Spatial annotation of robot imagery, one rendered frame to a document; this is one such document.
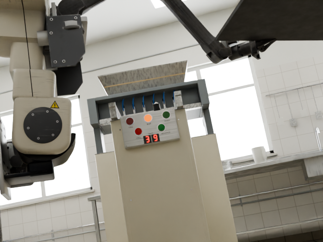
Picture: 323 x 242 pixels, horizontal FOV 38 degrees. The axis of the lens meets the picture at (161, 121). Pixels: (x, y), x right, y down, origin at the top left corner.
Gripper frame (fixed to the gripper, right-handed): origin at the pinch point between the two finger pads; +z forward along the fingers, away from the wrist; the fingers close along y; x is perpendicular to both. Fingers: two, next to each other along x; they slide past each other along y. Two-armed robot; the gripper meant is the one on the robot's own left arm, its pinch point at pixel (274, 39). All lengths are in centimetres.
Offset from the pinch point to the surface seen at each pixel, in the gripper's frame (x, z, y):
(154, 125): 7, -56, 23
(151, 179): 6, -61, 46
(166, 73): -61, -89, -28
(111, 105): 17, -71, 12
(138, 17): -273, -249, -205
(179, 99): 0.9, -46.0, 12.7
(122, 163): 13, -71, 37
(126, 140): 14, -67, 28
